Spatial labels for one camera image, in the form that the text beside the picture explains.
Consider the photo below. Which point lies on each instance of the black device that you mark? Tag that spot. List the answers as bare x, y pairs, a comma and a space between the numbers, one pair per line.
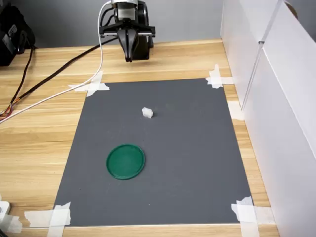
12, 32

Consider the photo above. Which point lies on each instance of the white partition panel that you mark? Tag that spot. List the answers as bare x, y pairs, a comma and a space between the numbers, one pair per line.
286, 123
239, 37

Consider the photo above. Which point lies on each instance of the small white plastic terminal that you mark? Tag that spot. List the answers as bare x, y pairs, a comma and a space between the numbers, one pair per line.
147, 112

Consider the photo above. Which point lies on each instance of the white masking tape piece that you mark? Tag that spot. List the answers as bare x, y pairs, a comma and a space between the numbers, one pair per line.
95, 86
12, 223
216, 80
234, 111
248, 217
58, 218

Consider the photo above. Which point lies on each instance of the brown cardboard roll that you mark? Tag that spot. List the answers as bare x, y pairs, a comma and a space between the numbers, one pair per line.
293, 8

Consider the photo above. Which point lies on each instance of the dark grey mat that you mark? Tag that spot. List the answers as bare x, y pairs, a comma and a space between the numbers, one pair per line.
160, 185

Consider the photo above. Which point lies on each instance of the small white bracket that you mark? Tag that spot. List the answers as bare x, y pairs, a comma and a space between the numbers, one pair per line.
3, 209

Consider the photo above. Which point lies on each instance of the round green lid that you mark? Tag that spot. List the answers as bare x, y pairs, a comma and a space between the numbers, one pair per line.
126, 161

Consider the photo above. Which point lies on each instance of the white camera box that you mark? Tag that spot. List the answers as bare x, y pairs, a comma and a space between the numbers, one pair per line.
126, 13

